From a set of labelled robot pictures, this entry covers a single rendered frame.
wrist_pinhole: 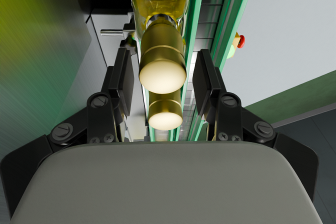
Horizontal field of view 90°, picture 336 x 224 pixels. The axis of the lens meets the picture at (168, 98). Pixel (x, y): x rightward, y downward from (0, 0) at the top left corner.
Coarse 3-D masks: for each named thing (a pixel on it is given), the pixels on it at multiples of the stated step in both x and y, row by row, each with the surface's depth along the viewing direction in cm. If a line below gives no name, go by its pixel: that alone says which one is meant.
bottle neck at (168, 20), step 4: (152, 16) 15; (156, 16) 15; (160, 16) 15; (164, 16) 15; (168, 16) 15; (148, 20) 15; (152, 20) 15; (156, 20) 14; (160, 20) 14; (164, 20) 14; (168, 20) 15; (172, 20) 15; (148, 24) 15; (152, 24) 14; (168, 24) 14; (172, 24) 15; (176, 28) 16
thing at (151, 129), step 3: (144, 87) 41; (147, 90) 42; (147, 93) 43; (147, 96) 44; (147, 99) 45; (147, 102) 46; (147, 105) 47; (147, 108) 48; (147, 111) 49; (147, 114) 50; (150, 126) 56; (150, 129) 57; (153, 129) 70; (150, 132) 59; (153, 132) 71; (150, 135) 61; (153, 135) 73; (150, 138) 62; (153, 138) 69
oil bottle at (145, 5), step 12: (132, 0) 16; (144, 0) 15; (156, 0) 15; (168, 0) 15; (180, 0) 15; (144, 12) 15; (156, 12) 15; (168, 12) 15; (180, 12) 15; (144, 24) 16; (180, 24) 16
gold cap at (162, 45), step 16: (144, 32) 13; (160, 32) 12; (176, 32) 13; (144, 48) 12; (160, 48) 11; (176, 48) 12; (144, 64) 11; (160, 64) 11; (176, 64) 11; (144, 80) 12; (160, 80) 12; (176, 80) 12
